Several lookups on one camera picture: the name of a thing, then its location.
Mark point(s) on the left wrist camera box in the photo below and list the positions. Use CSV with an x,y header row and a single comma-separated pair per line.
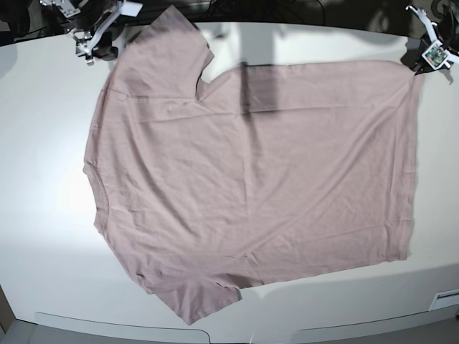
x,y
435,55

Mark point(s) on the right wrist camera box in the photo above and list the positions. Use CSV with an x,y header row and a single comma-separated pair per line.
x,y
130,8

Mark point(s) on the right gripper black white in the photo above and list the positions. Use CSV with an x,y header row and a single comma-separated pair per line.
x,y
84,19

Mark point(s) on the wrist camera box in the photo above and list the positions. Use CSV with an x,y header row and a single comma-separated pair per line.
x,y
130,8
435,55

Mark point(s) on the pink T-shirt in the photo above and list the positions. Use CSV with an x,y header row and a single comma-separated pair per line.
x,y
268,173

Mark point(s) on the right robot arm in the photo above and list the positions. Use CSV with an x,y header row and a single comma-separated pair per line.
x,y
63,9

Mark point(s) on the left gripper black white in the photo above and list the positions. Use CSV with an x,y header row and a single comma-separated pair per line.
x,y
447,32

